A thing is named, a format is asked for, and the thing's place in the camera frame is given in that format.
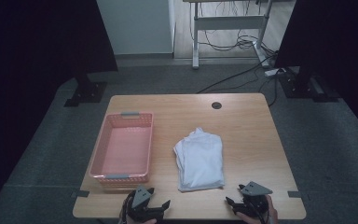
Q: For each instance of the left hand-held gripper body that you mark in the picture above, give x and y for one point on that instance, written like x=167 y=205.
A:
x=138 y=199

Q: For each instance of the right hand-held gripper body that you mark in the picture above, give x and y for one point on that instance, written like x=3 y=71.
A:
x=254 y=189

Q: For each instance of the pink plastic basket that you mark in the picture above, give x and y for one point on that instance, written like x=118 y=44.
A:
x=124 y=149

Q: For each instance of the white shirt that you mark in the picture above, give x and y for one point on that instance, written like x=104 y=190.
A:
x=200 y=158

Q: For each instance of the person's left hand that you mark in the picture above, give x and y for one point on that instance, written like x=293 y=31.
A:
x=141 y=222

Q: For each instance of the person's right hand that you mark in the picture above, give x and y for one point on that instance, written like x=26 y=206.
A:
x=272 y=214

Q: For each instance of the round black table grommet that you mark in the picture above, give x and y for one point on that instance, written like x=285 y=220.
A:
x=216 y=105

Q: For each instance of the black stand base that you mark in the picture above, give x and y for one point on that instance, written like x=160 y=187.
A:
x=87 y=91
x=307 y=87

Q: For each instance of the white power strip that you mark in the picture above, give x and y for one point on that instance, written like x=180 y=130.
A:
x=272 y=72

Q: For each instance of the white cabinet panel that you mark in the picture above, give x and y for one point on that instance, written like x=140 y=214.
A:
x=136 y=26

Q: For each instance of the dark curtain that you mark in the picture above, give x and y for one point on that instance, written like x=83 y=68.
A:
x=37 y=40
x=332 y=34

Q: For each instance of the white metal desk frame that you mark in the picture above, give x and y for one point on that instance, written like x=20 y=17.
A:
x=230 y=22

